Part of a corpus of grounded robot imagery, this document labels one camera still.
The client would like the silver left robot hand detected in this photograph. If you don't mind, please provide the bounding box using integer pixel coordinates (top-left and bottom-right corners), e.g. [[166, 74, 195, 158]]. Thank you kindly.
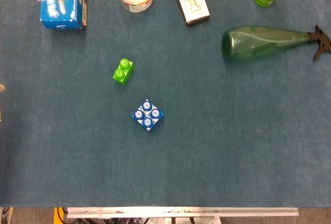
[[0, 83, 6, 123]]

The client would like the green toy brick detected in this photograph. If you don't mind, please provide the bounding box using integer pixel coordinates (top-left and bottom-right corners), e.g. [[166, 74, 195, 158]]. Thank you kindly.
[[112, 57, 135, 86]]

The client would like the blue toy brick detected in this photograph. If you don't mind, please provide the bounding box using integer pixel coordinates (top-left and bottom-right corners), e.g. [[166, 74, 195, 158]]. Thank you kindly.
[[131, 99, 164, 132]]

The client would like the blue cookie box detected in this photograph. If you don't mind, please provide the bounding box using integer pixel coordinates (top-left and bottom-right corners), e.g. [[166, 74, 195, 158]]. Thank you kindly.
[[40, 0, 88, 30]]

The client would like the white card box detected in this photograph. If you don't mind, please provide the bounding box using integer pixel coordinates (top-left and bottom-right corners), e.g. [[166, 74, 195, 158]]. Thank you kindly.
[[174, 0, 210, 27]]

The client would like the blue felt table mat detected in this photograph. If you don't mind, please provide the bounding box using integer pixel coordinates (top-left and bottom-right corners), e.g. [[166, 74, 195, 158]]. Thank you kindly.
[[0, 0, 331, 208]]

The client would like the green spray bottle black trigger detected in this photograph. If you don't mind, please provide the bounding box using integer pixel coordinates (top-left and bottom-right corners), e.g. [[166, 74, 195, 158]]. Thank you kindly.
[[221, 24, 331, 63]]

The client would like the yellow frame piece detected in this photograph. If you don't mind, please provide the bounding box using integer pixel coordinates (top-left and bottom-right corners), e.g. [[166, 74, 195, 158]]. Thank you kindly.
[[53, 207, 65, 224]]

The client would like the aluminium profile rail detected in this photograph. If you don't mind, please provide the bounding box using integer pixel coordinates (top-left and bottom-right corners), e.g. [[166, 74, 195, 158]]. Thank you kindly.
[[66, 206, 299, 219]]

